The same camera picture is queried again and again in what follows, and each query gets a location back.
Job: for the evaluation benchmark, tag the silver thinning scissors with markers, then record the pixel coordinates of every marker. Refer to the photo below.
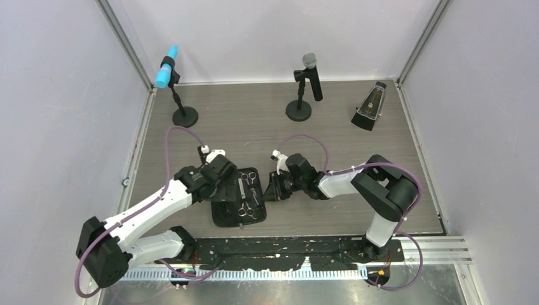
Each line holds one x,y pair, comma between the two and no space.
245,209

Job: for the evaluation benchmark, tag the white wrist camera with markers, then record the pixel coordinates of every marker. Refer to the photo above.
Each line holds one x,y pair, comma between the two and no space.
280,160
210,154

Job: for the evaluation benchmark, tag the right black microphone stand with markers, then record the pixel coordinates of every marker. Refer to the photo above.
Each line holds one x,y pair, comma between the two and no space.
295,109

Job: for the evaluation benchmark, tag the black zipper tool case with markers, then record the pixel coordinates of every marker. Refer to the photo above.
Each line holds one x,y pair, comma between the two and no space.
225,214

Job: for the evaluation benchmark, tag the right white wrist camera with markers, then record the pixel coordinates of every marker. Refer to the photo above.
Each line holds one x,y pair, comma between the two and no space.
280,160

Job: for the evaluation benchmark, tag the blue microphone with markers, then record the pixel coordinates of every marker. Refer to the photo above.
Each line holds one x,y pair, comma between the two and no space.
167,76

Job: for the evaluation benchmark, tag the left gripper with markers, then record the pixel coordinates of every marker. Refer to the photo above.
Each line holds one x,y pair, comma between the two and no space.
231,176

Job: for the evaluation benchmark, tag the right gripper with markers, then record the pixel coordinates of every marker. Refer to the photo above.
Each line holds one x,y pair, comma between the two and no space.
274,192

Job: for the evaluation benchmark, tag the black metronome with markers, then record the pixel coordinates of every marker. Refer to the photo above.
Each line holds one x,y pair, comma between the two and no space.
369,110

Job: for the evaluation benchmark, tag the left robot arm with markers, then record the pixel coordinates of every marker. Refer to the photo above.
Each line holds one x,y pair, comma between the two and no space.
107,249

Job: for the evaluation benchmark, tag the left black microphone stand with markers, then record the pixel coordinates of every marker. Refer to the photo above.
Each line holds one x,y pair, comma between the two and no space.
183,116

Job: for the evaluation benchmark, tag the silver cutting scissors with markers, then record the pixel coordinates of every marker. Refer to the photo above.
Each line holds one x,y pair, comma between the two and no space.
249,178

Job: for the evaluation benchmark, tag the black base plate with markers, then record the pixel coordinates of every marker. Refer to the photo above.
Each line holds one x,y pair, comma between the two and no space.
322,253

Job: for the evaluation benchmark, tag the black microphone stand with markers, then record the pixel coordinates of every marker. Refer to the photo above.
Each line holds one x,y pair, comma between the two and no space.
295,109
183,116

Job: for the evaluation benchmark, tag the black grey microphone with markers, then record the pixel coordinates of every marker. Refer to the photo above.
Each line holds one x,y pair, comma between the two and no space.
311,71

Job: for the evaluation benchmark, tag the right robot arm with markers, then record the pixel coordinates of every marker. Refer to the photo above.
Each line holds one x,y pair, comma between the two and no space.
391,190

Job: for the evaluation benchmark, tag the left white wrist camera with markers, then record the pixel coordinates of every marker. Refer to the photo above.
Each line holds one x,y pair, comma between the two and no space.
210,154

